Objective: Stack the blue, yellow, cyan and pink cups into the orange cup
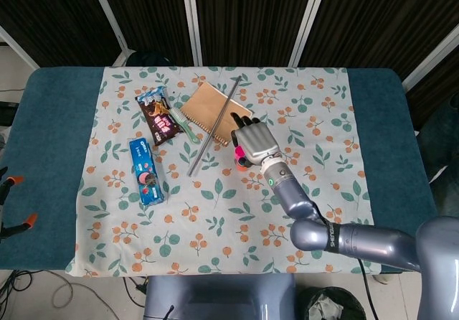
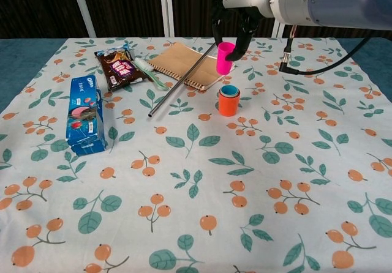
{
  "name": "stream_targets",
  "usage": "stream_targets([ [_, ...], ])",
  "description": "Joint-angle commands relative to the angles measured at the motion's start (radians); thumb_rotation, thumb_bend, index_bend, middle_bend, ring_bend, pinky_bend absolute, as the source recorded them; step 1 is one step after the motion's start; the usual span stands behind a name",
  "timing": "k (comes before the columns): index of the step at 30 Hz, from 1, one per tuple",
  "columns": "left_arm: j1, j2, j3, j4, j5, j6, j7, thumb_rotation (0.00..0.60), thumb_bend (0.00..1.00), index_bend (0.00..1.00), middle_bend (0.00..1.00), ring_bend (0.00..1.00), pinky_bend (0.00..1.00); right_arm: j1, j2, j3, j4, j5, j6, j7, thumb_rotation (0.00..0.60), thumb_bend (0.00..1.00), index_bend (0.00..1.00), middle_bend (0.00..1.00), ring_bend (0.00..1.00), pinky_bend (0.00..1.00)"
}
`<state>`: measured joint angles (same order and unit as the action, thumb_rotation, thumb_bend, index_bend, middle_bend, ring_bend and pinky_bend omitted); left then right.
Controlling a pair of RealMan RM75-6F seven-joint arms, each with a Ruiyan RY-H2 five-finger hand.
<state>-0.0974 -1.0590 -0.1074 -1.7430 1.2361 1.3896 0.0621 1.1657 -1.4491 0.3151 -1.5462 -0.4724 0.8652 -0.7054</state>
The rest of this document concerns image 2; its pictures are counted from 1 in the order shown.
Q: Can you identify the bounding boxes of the green brush white bristles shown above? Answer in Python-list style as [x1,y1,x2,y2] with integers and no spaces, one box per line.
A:
[134,57,170,91]

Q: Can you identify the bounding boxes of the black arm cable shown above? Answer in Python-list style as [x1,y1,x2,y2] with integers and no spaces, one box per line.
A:
[278,24,379,75]

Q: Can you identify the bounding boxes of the blue Oreo cookie box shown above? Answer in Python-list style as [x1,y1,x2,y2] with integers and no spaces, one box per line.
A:
[66,74,108,157]

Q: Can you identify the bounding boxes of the white floral tablecloth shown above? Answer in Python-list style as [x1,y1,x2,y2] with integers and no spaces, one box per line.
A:
[0,36,392,273]

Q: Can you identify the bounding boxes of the orange plastic cup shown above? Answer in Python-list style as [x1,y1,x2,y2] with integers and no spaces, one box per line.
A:
[218,85,241,116]

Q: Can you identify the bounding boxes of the brown spiral notebook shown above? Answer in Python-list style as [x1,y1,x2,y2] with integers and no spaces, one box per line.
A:
[149,42,236,92]

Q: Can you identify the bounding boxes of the white screen frame post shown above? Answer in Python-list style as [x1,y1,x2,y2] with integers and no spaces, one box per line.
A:
[69,0,96,38]
[271,19,286,38]
[158,0,176,37]

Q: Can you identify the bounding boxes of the metal drinking straw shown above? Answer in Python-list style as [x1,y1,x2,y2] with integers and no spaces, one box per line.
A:
[148,41,218,118]

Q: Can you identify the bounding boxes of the light blue plastic cup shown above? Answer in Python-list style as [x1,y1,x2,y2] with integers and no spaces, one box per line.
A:
[222,85,239,98]

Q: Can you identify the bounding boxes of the pink plastic cup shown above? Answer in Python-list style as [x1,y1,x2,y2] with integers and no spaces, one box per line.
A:
[216,42,236,74]

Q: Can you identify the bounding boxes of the brown chocolate snack packet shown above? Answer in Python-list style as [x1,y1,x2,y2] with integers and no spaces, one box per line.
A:
[93,42,151,92]

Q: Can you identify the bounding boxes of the teal table cover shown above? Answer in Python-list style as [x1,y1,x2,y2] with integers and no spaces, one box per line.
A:
[0,36,392,114]

